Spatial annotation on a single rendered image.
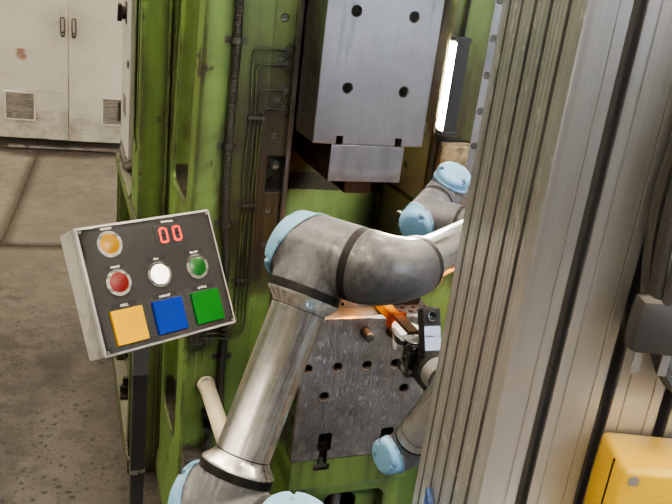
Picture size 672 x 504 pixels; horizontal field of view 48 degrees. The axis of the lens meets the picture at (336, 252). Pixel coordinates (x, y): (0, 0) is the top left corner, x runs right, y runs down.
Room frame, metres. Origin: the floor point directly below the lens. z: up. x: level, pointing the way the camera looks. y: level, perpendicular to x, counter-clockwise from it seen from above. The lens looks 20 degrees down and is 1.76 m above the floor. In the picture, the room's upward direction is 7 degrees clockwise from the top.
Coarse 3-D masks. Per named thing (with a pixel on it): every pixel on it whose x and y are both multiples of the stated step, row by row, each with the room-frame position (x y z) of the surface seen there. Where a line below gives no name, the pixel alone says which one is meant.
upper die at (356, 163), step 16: (304, 144) 2.07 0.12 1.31; (320, 144) 1.94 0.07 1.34; (336, 144) 1.87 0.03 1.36; (320, 160) 1.93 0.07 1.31; (336, 160) 1.87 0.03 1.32; (352, 160) 1.89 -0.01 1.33; (368, 160) 1.90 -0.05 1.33; (384, 160) 1.92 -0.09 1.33; (400, 160) 1.93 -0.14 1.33; (336, 176) 1.87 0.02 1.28; (352, 176) 1.89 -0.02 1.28; (368, 176) 1.90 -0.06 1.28; (384, 176) 1.92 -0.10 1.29
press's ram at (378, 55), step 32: (320, 0) 1.89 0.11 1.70; (352, 0) 1.87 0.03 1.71; (384, 0) 1.90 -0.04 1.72; (416, 0) 1.93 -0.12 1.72; (320, 32) 1.87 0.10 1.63; (352, 32) 1.87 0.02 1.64; (384, 32) 1.90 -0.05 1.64; (416, 32) 1.93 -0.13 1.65; (320, 64) 1.85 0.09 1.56; (352, 64) 1.87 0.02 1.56; (384, 64) 1.90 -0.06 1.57; (416, 64) 1.94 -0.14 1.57; (320, 96) 1.85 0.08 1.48; (352, 96) 1.88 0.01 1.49; (384, 96) 1.91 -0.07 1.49; (416, 96) 1.94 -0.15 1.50; (320, 128) 1.85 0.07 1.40; (352, 128) 1.88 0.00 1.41; (384, 128) 1.91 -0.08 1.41; (416, 128) 1.95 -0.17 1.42
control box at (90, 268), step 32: (128, 224) 1.57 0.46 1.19; (160, 224) 1.63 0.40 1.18; (192, 224) 1.68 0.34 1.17; (64, 256) 1.52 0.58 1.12; (96, 256) 1.49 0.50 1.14; (128, 256) 1.54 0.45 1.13; (160, 256) 1.59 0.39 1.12; (192, 256) 1.64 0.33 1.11; (96, 288) 1.45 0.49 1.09; (128, 288) 1.50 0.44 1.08; (160, 288) 1.55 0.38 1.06; (192, 288) 1.60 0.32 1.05; (224, 288) 1.66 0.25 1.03; (96, 320) 1.42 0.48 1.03; (192, 320) 1.56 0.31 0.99; (224, 320) 1.62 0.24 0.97; (96, 352) 1.42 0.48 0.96
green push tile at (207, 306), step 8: (216, 288) 1.63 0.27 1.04; (192, 296) 1.58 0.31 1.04; (200, 296) 1.60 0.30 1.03; (208, 296) 1.61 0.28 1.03; (216, 296) 1.62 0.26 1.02; (192, 304) 1.58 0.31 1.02; (200, 304) 1.59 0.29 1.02; (208, 304) 1.60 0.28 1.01; (216, 304) 1.61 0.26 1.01; (200, 312) 1.58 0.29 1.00; (208, 312) 1.59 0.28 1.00; (216, 312) 1.60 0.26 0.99; (200, 320) 1.57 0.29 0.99; (208, 320) 1.58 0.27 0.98
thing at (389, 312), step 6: (378, 306) 1.74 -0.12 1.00; (384, 306) 1.71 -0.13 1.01; (390, 306) 1.72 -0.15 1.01; (384, 312) 1.70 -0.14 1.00; (390, 312) 1.67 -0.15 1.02; (396, 312) 1.67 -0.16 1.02; (402, 312) 1.68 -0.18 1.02; (390, 318) 1.66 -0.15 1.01; (396, 318) 1.64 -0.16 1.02; (402, 318) 1.65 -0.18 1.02; (390, 324) 1.66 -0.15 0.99; (402, 324) 1.61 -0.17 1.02; (408, 324) 1.62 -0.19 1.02; (408, 330) 1.58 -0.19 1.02; (414, 330) 1.59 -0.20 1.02
